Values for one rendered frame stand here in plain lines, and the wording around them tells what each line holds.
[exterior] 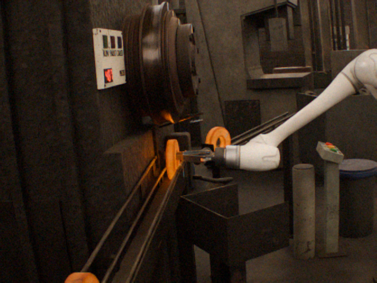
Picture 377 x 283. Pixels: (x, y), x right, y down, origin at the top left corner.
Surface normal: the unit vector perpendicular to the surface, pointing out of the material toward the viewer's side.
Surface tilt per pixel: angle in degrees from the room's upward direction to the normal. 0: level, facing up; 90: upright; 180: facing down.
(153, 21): 48
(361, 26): 90
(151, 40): 69
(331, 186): 90
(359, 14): 90
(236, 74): 90
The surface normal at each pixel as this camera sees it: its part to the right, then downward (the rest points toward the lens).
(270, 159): 0.04, 0.05
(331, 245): -0.13, 0.18
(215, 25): -0.36, 0.19
